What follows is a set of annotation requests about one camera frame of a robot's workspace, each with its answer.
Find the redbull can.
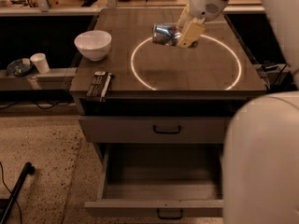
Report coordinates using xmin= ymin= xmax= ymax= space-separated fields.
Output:
xmin=152 ymin=24 xmax=181 ymax=46

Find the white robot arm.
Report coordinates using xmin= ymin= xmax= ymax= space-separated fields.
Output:
xmin=222 ymin=0 xmax=299 ymax=224

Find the grey drawer cabinet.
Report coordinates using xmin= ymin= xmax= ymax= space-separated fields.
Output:
xmin=69 ymin=7 xmax=267 ymax=219

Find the closed upper drawer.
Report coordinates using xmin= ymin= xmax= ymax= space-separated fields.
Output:
xmin=79 ymin=116 xmax=230 ymax=144

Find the open lower drawer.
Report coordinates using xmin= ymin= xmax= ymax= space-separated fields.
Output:
xmin=85 ymin=144 xmax=223 ymax=220

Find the white bowl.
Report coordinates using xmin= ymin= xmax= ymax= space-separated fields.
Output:
xmin=74 ymin=30 xmax=112 ymax=61

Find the white paper cup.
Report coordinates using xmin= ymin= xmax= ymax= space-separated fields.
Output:
xmin=30 ymin=53 xmax=50 ymax=74

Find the dark round dish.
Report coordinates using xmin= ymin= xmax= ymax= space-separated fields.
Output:
xmin=7 ymin=58 xmax=34 ymax=77

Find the black pole on floor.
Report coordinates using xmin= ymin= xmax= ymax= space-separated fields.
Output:
xmin=0 ymin=162 xmax=35 ymax=224

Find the black cable on floor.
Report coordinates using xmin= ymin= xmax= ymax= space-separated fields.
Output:
xmin=0 ymin=161 xmax=23 ymax=224

